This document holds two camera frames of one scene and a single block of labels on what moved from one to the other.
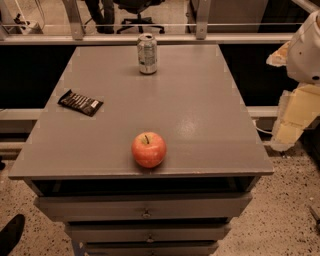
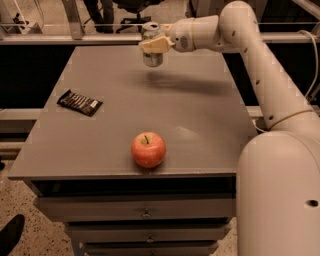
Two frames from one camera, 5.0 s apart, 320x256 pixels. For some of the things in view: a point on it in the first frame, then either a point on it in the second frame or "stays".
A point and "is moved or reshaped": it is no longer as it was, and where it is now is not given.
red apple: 148,149 stays
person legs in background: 102,14 stays
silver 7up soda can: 147,54 is moved or reshaped
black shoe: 11,235 stays
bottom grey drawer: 187,247 stays
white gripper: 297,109 → 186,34
